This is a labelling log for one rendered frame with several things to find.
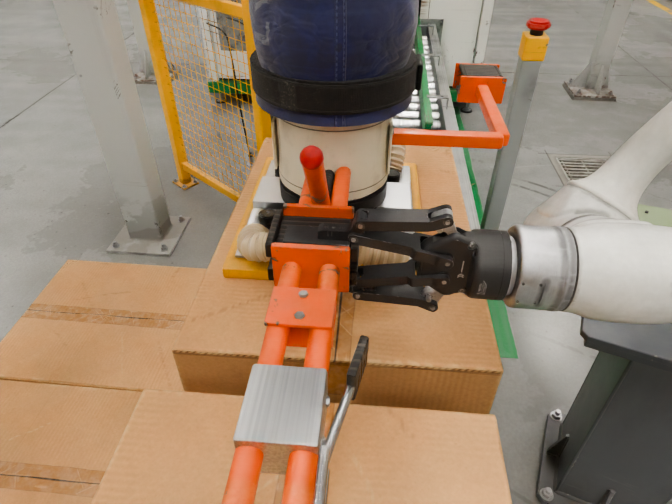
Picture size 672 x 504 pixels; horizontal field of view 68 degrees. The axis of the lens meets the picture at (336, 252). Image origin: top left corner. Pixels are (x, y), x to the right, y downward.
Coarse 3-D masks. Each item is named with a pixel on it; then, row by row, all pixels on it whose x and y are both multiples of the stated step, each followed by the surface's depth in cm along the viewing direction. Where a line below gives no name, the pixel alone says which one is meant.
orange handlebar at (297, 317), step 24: (480, 96) 89; (408, 144) 77; (432, 144) 77; (456, 144) 77; (480, 144) 76; (504, 144) 77; (336, 192) 62; (288, 264) 51; (288, 288) 48; (336, 288) 49; (288, 312) 45; (312, 312) 45; (336, 312) 49; (264, 336) 44; (288, 336) 46; (312, 336) 44; (264, 360) 41; (312, 360) 41; (240, 456) 35; (312, 456) 35; (240, 480) 33; (288, 480) 34; (312, 480) 34
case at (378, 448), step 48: (144, 432) 52; (192, 432) 52; (384, 432) 52; (432, 432) 52; (480, 432) 52; (144, 480) 48; (192, 480) 48; (336, 480) 48; (384, 480) 48; (432, 480) 48; (480, 480) 48
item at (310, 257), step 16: (288, 208) 57; (304, 208) 56; (320, 208) 56; (336, 208) 56; (352, 208) 56; (272, 224) 54; (288, 224) 56; (304, 224) 56; (272, 240) 52; (272, 256) 51; (288, 256) 51; (304, 256) 51; (320, 256) 51; (336, 256) 51; (352, 256) 51; (272, 272) 54; (304, 272) 52; (352, 272) 53
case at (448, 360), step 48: (432, 192) 89; (240, 288) 69; (192, 336) 62; (240, 336) 62; (336, 336) 62; (384, 336) 62; (432, 336) 62; (480, 336) 62; (192, 384) 64; (240, 384) 63; (336, 384) 62; (384, 384) 61; (432, 384) 60; (480, 384) 59
